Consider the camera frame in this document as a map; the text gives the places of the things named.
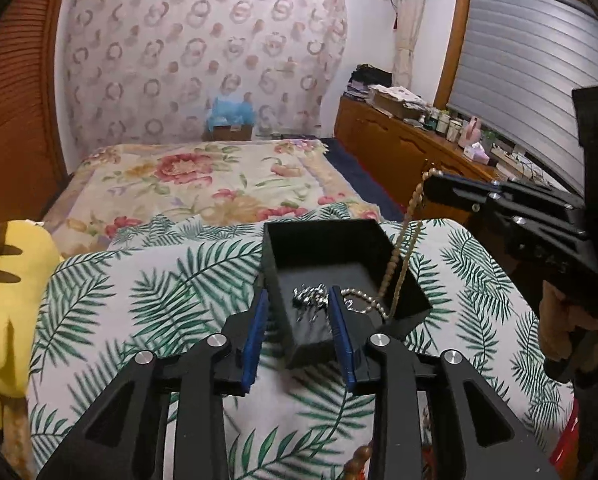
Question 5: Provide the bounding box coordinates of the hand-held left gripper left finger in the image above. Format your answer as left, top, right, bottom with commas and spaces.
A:
36, 287, 272, 480

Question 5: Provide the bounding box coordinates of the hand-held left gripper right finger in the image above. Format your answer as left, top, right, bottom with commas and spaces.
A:
329, 286, 562, 480

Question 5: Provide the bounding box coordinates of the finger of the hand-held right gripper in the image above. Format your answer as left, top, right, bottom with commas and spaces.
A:
479, 200, 598, 281
423, 170, 587, 221

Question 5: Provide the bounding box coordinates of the silver bracelet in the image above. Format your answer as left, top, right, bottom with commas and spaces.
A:
291, 282, 331, 315

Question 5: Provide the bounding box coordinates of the beige bead necklace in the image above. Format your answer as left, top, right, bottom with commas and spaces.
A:
340, 170, 442, 321

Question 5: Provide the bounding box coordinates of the black jewelry box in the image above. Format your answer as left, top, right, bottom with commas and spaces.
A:
261, 218, 432, 368

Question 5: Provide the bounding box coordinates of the person's right hand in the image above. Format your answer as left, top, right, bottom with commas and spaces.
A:
538, 280, 587, 363

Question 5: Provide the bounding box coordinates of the pink tissue box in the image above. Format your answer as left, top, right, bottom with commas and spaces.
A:
463, 142, 491, 165

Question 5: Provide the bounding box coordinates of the pink figurine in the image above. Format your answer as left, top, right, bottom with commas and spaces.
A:
458, 116, 482, 148

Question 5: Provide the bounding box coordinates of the group of small bottles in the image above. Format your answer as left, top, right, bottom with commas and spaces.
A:
424, 107, 462, 138

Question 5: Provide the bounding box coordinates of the wooden cabinet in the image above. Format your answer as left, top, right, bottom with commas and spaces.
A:
334, 96, 510, 226

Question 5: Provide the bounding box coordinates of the navy bed sheet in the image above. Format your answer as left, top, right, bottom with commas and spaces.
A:
321, 137, 405, 222

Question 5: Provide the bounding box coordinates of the patterned flat box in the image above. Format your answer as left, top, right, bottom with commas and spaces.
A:
369, 85, 430, 118

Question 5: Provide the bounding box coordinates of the green leaf print cloth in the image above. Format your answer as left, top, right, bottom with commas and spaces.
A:
29, 202, 577, 480

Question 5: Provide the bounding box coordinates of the grey window blind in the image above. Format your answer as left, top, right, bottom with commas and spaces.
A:
446, 0, 598, 196

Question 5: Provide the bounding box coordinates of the stack of dark clothes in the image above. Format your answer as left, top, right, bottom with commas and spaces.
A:
346, 64, 392, 101

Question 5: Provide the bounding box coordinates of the floral blanket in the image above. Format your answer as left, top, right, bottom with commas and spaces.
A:
41, 140, 360, 261

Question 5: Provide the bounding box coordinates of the cream curtain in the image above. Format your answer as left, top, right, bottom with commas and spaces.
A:
393, 0, 430, 88

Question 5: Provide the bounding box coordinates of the red object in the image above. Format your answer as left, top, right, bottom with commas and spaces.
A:
549, 400, 580, 466

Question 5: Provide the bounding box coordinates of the small cardboard box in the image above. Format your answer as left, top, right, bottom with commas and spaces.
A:
210, 122, 254, 142

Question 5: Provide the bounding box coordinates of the blue plastic bag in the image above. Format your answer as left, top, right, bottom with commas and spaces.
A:
206, 95, 256, 126

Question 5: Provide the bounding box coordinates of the yellow plush toy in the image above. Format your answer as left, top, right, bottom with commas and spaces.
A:
0, 219, 64, 431

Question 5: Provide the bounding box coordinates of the wooden louvre panel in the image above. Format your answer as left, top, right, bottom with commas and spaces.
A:
0, 0, 72, 241

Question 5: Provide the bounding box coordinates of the brown wooden bead string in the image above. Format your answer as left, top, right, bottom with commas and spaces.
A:
341, 442, 374, 480

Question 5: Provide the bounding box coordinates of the ring patterned wall cloth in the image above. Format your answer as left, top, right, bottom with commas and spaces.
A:
59, 0, 350, 148

